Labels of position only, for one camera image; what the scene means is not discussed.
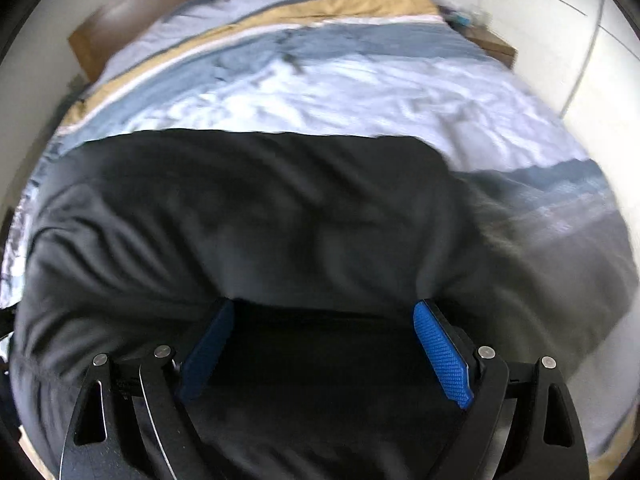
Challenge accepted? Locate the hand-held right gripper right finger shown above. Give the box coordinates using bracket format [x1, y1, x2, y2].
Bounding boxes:
[412, 299, 590, 480]

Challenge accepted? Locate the small clutter on nightstand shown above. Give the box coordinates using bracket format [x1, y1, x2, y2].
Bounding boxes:
[439, 4, 488, 30]

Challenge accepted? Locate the black puffer jacket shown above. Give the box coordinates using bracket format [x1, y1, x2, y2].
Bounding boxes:
[9, 127, 628, 480]

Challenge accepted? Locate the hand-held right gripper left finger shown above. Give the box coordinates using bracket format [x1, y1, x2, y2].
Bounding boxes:
[59, 298, 236, 480]

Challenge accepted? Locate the wooden headboard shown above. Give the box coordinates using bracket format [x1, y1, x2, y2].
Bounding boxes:
[67, 0, 412, 83]

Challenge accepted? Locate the wooden nightstand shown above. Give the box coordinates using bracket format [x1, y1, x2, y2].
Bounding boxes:
[464, 26, 517, 70]

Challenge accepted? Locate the white wardrobe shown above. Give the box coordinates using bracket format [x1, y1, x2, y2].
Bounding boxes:
[475, 0, 640, 201]

